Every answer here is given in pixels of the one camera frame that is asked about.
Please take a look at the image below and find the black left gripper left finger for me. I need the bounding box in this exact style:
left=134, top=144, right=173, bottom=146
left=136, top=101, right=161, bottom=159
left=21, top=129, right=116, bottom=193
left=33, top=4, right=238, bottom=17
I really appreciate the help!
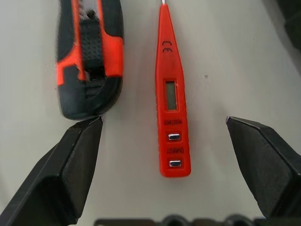
left=0, top=116, right=103, bottom=226

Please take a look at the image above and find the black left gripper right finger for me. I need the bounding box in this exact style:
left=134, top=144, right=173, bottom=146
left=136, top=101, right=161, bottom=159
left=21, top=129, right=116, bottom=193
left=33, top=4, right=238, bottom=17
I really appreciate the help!
left=225, top=115, right=301, bottom=219

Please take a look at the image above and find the black tool case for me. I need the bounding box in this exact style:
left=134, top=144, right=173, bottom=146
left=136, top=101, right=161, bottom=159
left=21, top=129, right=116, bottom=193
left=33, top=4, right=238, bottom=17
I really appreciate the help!
left=274, top=0, right=301, bottom=51

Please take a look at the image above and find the orange digital voltage tester pen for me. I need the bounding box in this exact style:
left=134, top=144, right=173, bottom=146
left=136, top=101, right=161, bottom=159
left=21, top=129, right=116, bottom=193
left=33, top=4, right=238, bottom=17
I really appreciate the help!
left=154, top=0, right=192, bottom=178

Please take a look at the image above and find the orange and black utility knife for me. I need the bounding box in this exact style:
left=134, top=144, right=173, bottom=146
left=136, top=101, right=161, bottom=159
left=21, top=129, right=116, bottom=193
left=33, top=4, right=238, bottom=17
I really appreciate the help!
left=55, top=0, right=125, bottom=122

